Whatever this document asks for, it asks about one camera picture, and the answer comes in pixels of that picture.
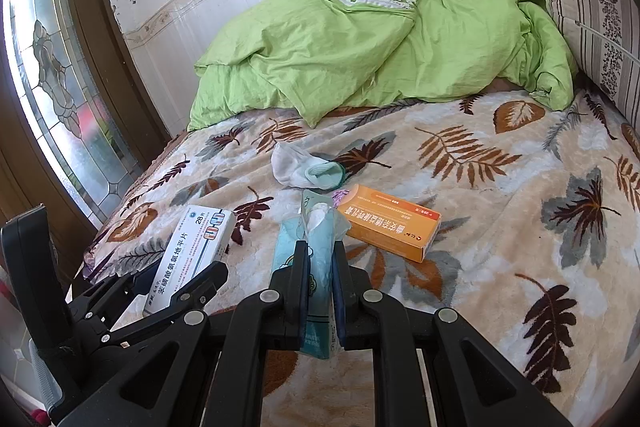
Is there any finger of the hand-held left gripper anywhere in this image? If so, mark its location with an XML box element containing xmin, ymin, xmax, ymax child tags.
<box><xmin>100</xmin><ymin>263</ymin><xmax>228</xmax><ymax>343</ymax></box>
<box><xmin>70</xmin><ymin>269</ymin><xmax>161</xmax><ymax>320</ymax></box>

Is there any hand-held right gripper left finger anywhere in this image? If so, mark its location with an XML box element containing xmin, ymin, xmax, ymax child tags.
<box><xmin>55</xmin><ymin>242</ymin><xmax>311</xmax><ymax>427</ymax></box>

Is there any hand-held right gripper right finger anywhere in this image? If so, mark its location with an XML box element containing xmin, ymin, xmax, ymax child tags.
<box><xmin>331</xmin><ymin>241</ymin><xmax>576</xmax><ymax>427</ymax></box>

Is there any white medicine box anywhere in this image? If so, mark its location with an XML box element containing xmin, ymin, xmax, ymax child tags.
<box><xmin>147</xmin><ymin>206</ymin><xmax>237</xmax><ymax>313</ymax></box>

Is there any teal tissue packet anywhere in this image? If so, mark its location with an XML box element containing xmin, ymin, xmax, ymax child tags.
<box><xmin>272</xmin><ymin>189</ymin><xmax>351</xmax><ymax>360</ymax></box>

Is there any orange medicine box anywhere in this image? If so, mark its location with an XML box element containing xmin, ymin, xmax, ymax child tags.
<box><xmin>345</xmin><ymin>184</ymin><xmax>442</xmax><ymax>264</ymax></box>

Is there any white sock with teal toe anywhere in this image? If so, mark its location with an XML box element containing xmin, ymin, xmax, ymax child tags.
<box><xmin>271</xmin><ymin>142</ymin><xmax>346</xmax><ymax>188</ymax></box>

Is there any leaf print blanket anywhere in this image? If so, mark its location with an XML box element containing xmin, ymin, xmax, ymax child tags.
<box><xmin>82</xmin><ymin>92</ymin><xmax>640</xmax><ymax>427</ymax></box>

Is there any wooden stained glass door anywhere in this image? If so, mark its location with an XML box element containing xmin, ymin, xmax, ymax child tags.
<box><xmin>0</xmin><ymin>0</ymin><xmax>173</xmax><ymax>288</ymax></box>

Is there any green quilt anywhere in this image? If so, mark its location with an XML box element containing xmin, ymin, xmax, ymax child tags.
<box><xmin>187</xmin><ymin>0</ymin><xmax>578</xmax><ymax>130</ymax></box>

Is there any striped floral pillow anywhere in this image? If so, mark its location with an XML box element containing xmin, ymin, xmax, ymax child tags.
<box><xmin>544</xmin><ymin>0</ymin><xmax>640</xmax><ymax>128</ymax></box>

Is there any white cable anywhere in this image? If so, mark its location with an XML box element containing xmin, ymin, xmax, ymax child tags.
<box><xmin>575</xmin><ymin>19</ymin><xmax>640</xmax><ymax>58</ymax></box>

